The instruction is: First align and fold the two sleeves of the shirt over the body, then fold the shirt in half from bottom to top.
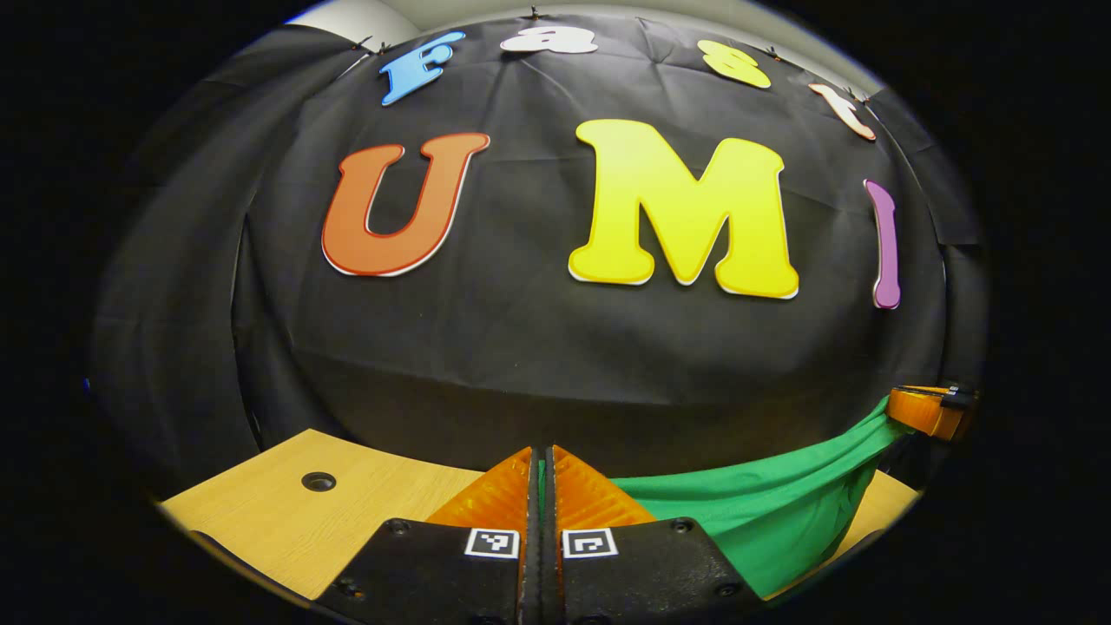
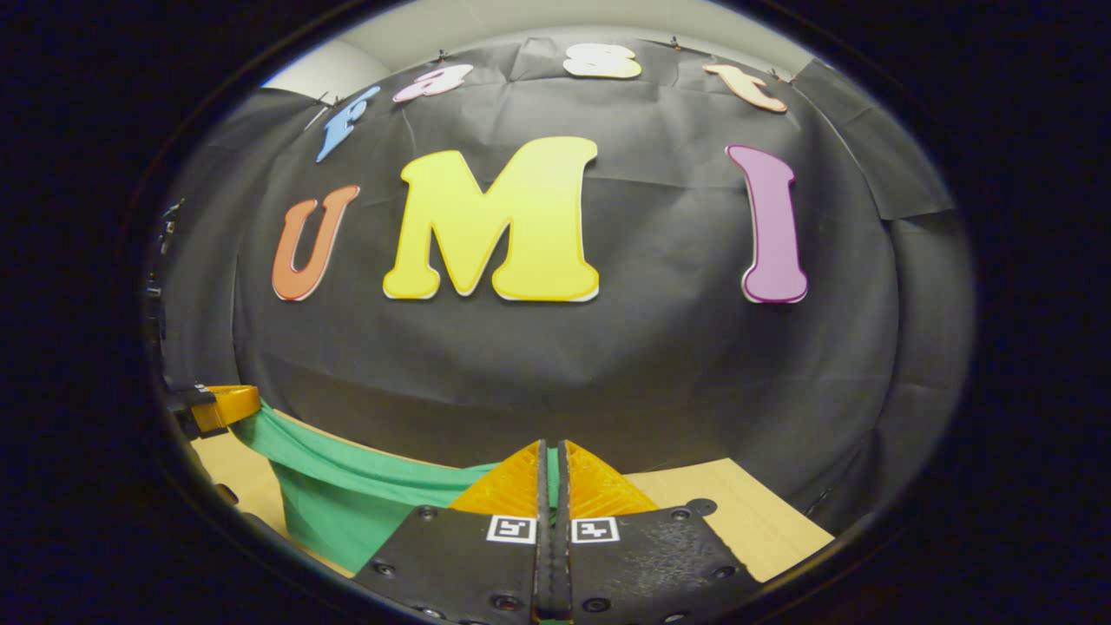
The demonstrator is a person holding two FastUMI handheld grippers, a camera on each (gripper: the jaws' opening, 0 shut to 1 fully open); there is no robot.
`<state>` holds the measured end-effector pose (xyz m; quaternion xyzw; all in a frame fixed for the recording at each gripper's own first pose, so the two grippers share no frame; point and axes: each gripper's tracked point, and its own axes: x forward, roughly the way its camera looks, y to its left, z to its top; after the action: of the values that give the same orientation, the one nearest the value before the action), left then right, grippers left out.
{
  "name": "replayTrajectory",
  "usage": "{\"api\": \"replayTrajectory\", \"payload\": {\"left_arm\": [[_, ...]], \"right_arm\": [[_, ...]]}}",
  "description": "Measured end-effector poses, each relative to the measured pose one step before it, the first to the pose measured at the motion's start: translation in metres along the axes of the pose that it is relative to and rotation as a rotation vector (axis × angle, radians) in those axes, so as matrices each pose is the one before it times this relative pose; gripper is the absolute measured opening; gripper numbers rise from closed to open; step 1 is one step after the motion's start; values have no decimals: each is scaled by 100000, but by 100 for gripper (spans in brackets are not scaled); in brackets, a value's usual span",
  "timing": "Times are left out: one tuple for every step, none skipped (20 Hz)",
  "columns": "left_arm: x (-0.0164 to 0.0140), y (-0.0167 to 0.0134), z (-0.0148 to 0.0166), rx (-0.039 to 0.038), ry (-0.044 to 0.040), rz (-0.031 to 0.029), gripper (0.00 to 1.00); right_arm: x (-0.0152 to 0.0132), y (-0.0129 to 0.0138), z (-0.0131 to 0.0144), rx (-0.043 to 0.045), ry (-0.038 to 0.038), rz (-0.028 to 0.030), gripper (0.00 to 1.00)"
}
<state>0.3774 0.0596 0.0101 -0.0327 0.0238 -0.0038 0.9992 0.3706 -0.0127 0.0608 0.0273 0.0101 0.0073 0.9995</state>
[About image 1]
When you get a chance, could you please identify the green T-shirt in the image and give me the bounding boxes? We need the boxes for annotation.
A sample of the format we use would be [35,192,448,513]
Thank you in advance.
[536,395,914,602]

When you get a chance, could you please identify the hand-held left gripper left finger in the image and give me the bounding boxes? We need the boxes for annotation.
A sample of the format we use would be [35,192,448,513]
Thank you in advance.
[312,447,542,625]

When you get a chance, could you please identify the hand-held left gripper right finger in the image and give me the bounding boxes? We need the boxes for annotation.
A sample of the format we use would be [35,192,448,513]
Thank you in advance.
[545,445,765,625]

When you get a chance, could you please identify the black backdrop cloth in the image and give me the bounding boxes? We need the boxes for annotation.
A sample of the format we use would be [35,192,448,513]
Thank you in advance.
[87,9,990,496]

